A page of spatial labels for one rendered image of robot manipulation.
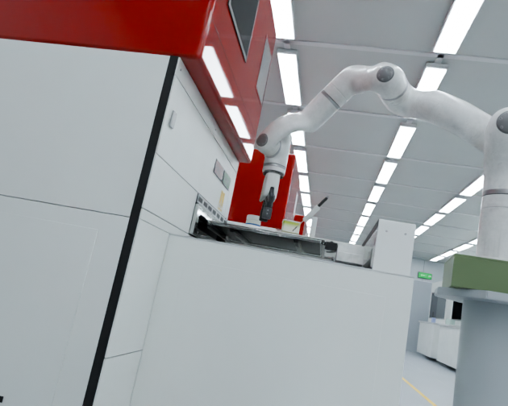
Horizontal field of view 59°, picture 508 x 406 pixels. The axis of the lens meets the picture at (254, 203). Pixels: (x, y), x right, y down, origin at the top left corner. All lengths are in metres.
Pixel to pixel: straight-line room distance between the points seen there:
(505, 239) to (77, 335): 1.06
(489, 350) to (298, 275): 0.50
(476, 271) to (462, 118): 0.47
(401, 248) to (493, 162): 0.36
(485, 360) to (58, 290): 1.02
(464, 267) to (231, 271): 0.58
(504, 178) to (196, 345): 0.91
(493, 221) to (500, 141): 0.21
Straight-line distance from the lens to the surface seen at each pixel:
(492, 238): 1.35
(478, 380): 1.31
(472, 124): 1.50
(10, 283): 1.16
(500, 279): 1.26
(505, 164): 1.38
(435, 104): 1.50
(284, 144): 1.65
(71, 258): 1.09
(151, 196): 1.07
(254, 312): 1.15
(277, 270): 1.15
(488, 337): 1.30
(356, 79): 1.61
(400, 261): 1.22
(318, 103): 1.63
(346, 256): 1.38
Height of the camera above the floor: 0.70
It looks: 11 degrees up
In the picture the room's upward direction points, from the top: 11 degrees clockwise
